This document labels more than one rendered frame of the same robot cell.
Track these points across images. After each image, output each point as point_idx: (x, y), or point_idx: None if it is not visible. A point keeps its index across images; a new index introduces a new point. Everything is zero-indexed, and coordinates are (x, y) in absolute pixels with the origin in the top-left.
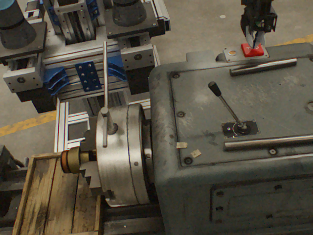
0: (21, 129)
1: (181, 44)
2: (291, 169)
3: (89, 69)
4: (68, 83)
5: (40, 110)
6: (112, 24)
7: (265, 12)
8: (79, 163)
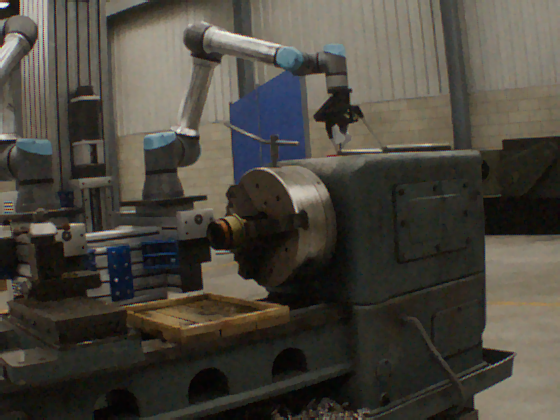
0: None
1: None
2: (437, 156)
3: (123, 259)
4: None
5: None
6: (149, 199)
7: (349, 102)
8: (241, 221)
